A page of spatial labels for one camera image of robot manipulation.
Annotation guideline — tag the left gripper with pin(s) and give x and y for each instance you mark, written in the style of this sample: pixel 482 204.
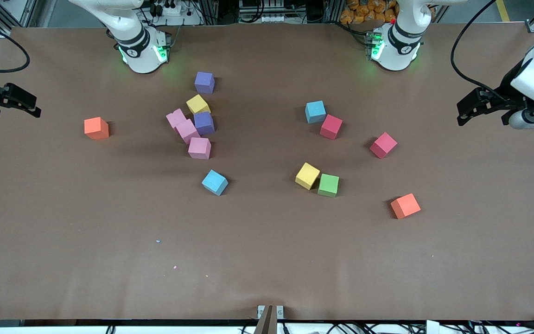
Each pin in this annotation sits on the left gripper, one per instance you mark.
pixel 500 97

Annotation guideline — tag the pink foam block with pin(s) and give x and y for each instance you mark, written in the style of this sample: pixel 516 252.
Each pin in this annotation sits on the pink foam block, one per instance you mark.
pixel 175 117
pixel 199 148
pixel 187 131

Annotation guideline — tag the blue foam block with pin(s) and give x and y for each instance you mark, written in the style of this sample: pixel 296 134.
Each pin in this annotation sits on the blue foam block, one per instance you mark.
pixel 315 112
pixel 214 182

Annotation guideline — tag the yellow foam block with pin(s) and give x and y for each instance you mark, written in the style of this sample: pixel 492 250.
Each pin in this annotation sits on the yellow foam block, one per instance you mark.
pixel 198 104
pixel 307 176

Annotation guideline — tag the purple foam block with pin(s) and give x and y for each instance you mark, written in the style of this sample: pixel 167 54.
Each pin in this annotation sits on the purple foam block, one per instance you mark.
pixel 204 82
pixel 204 123

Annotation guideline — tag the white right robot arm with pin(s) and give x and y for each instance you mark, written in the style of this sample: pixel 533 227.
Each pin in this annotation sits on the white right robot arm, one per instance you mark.
pixel 139 46

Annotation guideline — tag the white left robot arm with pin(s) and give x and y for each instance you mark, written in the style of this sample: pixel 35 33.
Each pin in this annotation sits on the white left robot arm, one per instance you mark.
pixel 397 44

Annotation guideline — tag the orange foam block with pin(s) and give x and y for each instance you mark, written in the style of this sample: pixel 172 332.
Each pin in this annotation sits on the orange foam block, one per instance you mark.
pixel 96 128
pixel 405 206

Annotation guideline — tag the red foam block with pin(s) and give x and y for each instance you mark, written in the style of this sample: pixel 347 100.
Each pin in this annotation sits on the red foam block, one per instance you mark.
pixel 331 127
pixel 383 145

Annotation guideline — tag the orange mesh bag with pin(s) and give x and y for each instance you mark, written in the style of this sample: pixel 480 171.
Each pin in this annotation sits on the orange mesh bag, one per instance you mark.
pixel 364 14

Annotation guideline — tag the green foam block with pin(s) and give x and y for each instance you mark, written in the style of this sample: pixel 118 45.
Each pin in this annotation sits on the green foam block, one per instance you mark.
pixel 328 185

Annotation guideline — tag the white power strip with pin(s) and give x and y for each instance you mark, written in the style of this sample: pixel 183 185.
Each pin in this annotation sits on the white power strip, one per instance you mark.
pixel 190 18

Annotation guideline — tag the white terminal block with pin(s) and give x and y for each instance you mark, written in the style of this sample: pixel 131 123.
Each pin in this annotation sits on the white terminal block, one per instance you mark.
pixel 274 18

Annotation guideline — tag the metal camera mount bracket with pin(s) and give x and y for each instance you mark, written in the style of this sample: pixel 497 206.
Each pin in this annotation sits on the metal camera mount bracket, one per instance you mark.
pixel 269 320

